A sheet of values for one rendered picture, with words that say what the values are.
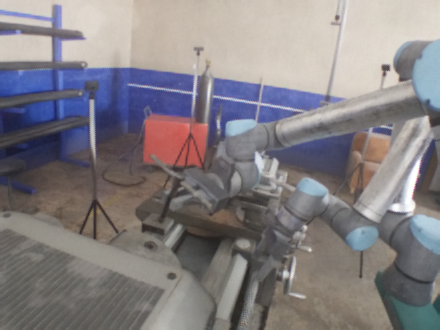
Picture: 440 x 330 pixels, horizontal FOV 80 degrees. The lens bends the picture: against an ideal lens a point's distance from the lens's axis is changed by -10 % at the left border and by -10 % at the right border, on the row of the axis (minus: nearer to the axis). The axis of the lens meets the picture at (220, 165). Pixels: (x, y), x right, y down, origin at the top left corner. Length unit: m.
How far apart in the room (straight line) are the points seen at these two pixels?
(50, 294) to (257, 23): 5.06
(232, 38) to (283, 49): 0.90
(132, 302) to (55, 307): 0.10
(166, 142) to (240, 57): 2.10
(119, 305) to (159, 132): 3.70
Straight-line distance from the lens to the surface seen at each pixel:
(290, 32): 5.18
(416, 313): 1.19
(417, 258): 1.13
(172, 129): 4.04
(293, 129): 0.85
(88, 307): 0.46
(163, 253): 0.77
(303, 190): 0.92
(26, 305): 0.48
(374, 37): 5.28
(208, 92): 4.04
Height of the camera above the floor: 1.67
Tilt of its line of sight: 20 degrees down
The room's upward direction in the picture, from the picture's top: 7 degrees clockwise
